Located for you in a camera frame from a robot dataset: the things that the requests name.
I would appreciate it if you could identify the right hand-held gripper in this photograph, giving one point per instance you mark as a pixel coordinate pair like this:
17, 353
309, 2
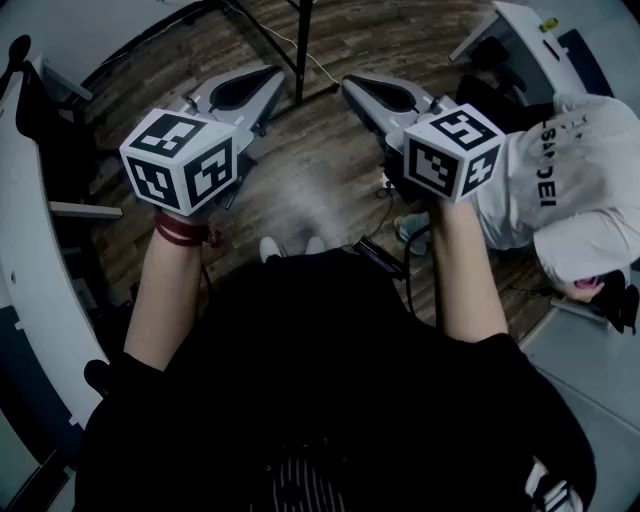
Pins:
450, 150

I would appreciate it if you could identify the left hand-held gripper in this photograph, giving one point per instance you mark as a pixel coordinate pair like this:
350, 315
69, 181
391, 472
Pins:
170, 165

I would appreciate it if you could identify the person's left forearm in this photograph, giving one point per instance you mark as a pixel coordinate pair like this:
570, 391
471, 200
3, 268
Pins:
160, 295

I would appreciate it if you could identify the person's right forearm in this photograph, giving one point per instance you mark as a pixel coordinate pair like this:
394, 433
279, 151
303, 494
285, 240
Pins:
465, 280

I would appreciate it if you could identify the black office chair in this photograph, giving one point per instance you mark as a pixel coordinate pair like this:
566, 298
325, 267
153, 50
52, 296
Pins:
490, 100
40, 125

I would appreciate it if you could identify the red wrist band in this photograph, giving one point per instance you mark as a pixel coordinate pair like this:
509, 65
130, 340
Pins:
180, 232

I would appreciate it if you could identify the white curved desk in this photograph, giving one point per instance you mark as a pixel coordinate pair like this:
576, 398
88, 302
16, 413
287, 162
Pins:
525, 45
30, 260

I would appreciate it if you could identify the black waist device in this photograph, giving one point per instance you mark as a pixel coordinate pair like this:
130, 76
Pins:
377, 255

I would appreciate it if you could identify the person's left white shoe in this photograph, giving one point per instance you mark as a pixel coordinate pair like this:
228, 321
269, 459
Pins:
269, 247

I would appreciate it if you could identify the person's white shoe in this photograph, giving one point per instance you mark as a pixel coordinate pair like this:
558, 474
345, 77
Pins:
269, 247
315, 245

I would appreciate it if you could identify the person's right white shoe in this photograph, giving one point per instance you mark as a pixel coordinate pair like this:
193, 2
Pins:
315, 245

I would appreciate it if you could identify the small yellow object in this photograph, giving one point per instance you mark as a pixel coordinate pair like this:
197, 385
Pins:
550, 23

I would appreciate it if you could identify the dark blue desk panel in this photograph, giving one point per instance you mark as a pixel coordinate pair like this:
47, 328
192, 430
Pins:
25, 360
587, 65

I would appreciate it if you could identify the person's black shirt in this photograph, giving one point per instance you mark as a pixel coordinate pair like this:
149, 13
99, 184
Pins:
320, 390

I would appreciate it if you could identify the light grey desk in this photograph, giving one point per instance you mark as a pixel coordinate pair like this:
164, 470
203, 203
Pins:
590, 400

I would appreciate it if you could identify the black white striped pouch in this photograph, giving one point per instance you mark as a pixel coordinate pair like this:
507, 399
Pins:
550, 490

